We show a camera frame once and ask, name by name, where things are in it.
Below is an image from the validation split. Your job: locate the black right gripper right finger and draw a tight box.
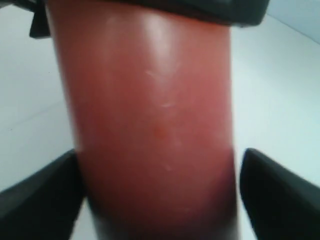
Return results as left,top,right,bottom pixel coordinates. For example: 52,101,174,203
239,148,320,240

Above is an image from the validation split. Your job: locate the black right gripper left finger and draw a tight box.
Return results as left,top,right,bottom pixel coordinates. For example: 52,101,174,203
0,150,85,240

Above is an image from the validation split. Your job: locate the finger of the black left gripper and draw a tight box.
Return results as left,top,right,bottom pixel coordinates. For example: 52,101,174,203
139,0,270,28
14,0,51,39

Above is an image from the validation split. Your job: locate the red ketchup squeeze bottle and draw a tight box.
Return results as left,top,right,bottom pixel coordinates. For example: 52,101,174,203
46,0,239,240

